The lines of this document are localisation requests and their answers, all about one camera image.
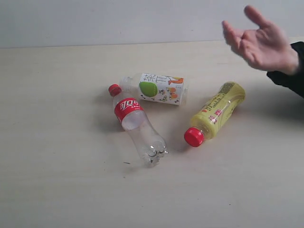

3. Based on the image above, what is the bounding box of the person's open bare hand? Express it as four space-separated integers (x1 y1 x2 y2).
222 5 300 75

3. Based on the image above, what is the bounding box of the clear cola bottle red label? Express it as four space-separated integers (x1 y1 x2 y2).
108 84 168 167

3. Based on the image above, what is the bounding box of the black sleeved forearm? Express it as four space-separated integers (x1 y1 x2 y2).
266 41 304 98

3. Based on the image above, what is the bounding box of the yellow bottle red cap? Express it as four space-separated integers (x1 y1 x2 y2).
184 82 246 147

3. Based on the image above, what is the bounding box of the clear tea bottle white label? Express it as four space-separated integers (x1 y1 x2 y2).
119 73 188 106

